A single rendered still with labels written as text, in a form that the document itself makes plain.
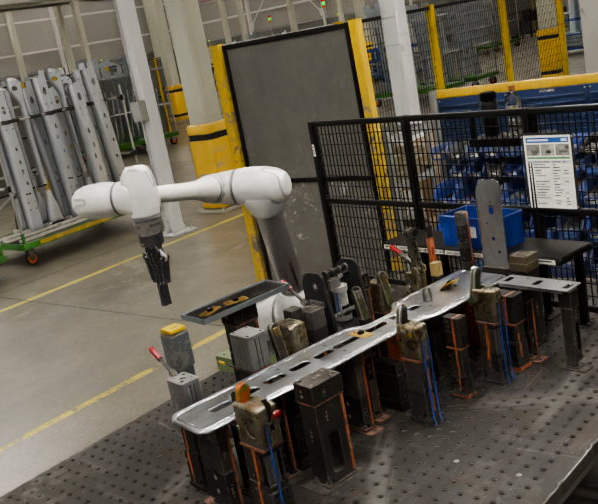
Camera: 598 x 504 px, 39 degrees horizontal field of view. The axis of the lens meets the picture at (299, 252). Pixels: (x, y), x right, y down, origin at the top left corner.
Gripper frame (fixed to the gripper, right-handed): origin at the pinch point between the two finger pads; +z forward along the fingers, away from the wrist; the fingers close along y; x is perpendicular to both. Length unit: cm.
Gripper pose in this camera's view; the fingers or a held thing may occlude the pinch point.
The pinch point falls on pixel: (164, 294)
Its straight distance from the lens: 271.7
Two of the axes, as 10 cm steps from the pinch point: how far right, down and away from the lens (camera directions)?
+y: 6.5, 0.8, -7.6
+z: 1.8, 9.5, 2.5
